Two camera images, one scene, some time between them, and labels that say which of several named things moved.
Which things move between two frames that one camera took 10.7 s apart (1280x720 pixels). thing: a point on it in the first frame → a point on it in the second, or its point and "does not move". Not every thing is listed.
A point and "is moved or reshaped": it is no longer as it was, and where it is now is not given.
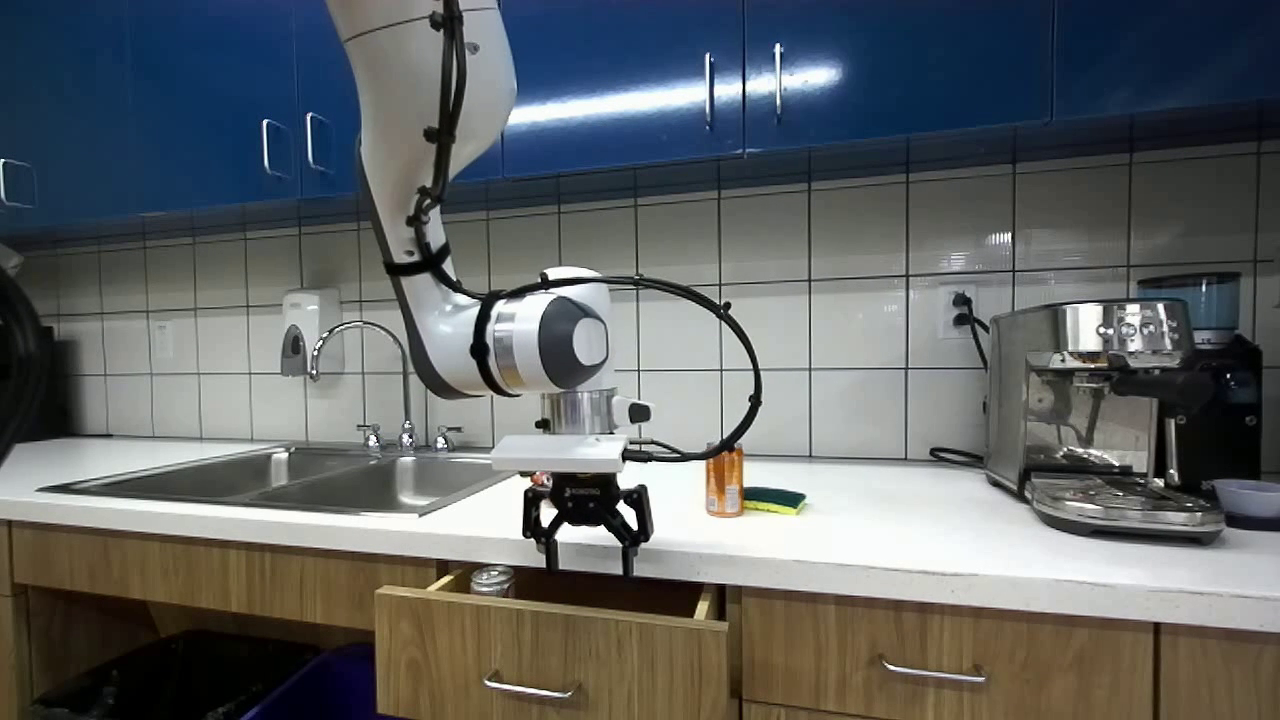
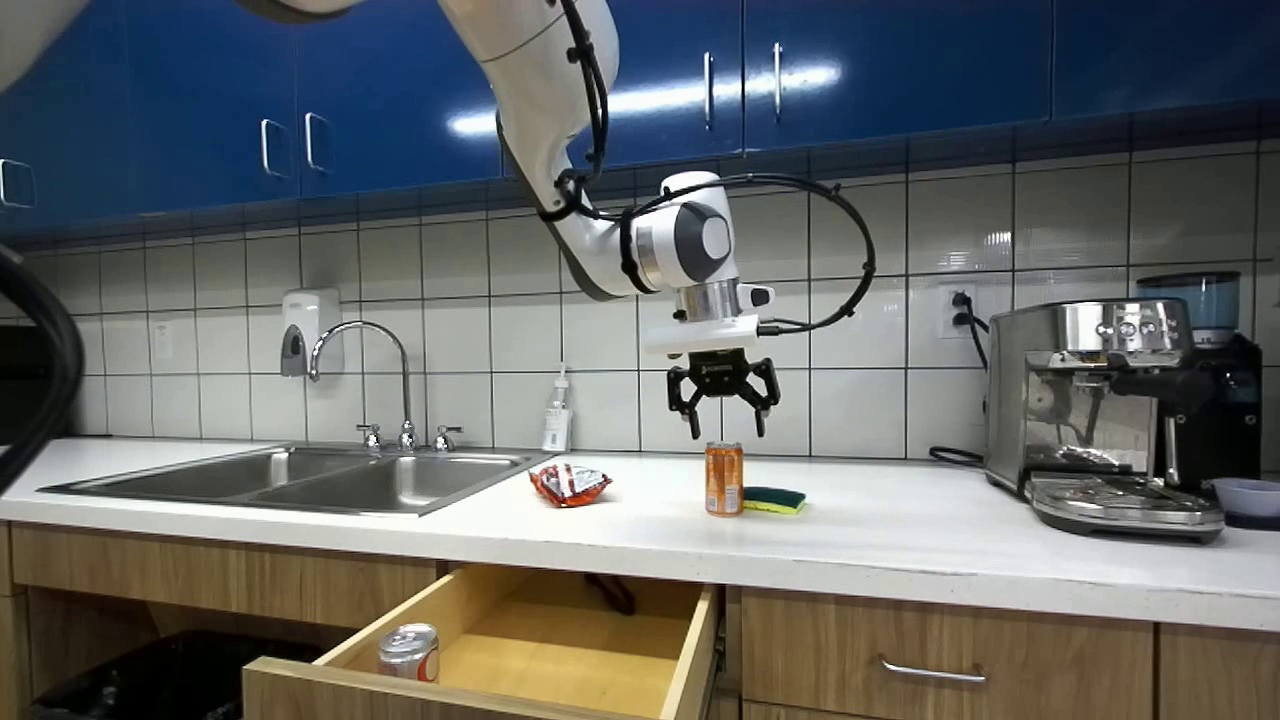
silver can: [490, 581] → [410, 649]
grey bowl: [1250, 503] does not move
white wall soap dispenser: [300, 316] does not move
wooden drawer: [557, 645] is moved or reshaped
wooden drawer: [876, 657] does not move
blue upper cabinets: [128, 118] does not move
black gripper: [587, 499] → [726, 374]
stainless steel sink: [314, 478] does not move
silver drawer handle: [933, 675] does not move
